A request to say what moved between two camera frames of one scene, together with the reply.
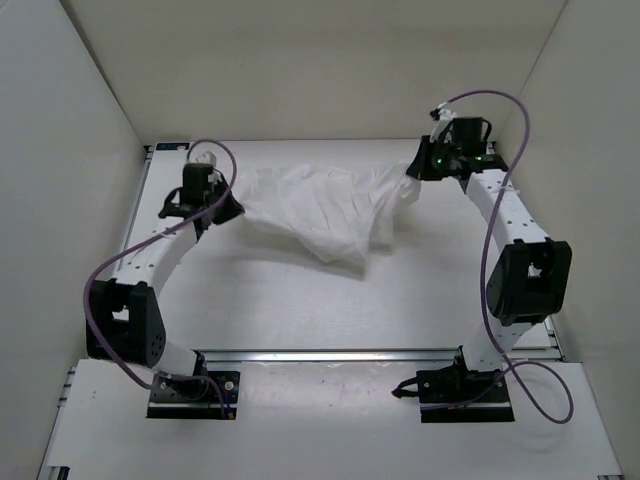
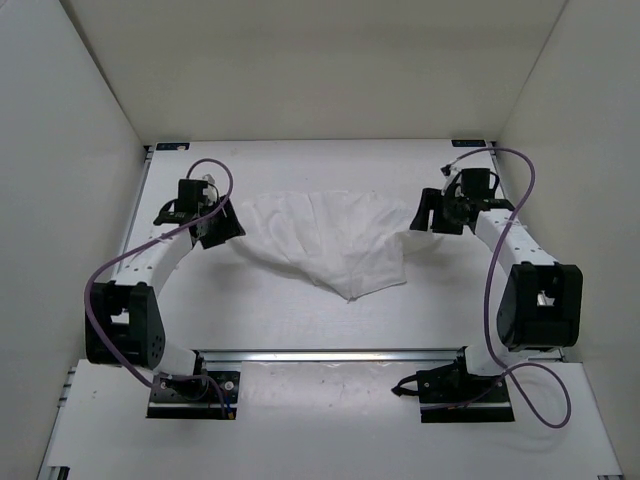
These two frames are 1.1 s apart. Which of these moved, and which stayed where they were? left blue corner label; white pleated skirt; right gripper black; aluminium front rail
Moved: right gripper black; white pleated skirt
Stayed: left blue corner label; aluminium front rail
